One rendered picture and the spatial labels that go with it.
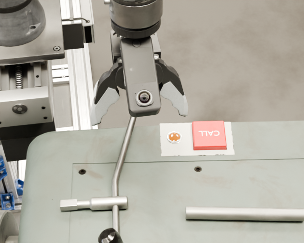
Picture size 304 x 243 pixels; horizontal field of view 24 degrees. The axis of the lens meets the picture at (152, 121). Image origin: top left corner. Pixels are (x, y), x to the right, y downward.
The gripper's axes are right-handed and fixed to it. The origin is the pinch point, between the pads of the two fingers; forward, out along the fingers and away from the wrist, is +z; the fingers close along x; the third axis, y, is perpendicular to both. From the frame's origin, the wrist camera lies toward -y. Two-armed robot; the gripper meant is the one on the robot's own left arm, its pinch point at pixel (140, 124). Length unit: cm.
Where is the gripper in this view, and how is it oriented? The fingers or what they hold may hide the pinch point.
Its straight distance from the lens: 112.1
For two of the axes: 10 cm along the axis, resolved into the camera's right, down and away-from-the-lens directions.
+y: -1.3, -7.1, 6.9
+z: 0.1, 7.0, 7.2
